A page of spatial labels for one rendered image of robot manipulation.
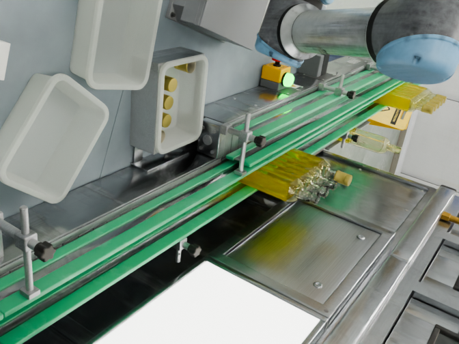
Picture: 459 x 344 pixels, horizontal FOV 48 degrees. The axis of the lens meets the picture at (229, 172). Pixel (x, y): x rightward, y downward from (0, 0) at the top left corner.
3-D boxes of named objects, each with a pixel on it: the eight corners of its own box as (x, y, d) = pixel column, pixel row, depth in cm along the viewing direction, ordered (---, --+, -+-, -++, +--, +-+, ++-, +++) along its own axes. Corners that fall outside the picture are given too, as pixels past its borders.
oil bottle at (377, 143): (335, 139, 213) (396, 160, 201) (337, 127, 210) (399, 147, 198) (341, 135, 217) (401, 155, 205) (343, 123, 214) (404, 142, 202)
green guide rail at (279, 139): (225, 158, 139) (250, 167, 135) (225, 154, 139) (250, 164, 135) (410, 63, 274) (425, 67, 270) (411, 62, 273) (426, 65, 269)
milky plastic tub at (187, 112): (130, 146, 125) (157, 158, 121) (132, 54, 115) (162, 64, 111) (175, 128, 138) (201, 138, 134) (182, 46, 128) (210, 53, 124)
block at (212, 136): (195, 152, 139) (215, 160, 135) (197, 119, 134) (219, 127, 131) (203, 148, 141) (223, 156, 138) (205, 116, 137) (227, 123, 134)
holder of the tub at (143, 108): (128, 164, 127) (152, 175, 124) (132, 55, 115) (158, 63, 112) (173, 146, 141) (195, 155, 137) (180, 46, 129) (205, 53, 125)
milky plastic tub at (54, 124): (-36, 163, 91) (-6, 179, 87) (28, 56, 95) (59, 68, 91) (32, 192, 106) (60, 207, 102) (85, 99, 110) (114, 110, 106)
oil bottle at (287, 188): (229, 179, 146) (295, 206, 136) (231, 161, 144) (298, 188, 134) (240, 173, 151) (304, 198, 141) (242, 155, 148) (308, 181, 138)
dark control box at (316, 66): (296, 72, 190) (317, 77, 186) (300, 50, 187) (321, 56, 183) (306, 68, 196) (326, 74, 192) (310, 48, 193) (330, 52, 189)
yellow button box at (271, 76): (258, 85, 169) (277, 91, 165) (261, 63, 166) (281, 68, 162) (268, 81, 174) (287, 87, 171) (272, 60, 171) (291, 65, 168)
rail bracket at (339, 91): (315, 90, 178) (351, 100, 172) (319, 69, 175) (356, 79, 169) (320, 88, 181) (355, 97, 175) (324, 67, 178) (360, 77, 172)
